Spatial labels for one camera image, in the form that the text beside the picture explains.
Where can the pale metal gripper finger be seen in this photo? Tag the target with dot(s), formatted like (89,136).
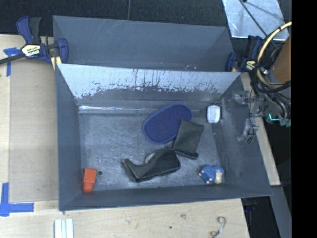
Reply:
(241,97)
(248,130)

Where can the small white plastic box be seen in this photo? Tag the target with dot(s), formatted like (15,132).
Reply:
(213,114)

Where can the orange plastic block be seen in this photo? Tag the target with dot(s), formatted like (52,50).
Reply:
(88,178)

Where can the blue toy animal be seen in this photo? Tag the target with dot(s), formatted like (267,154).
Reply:
(209,172)

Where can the black folded cloth pouch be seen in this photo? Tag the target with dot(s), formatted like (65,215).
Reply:
(188,139)

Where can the grey metal bin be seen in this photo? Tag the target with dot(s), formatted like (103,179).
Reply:
(111,133)

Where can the blue oval mesh pad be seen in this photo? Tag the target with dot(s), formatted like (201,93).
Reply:
(162,124)

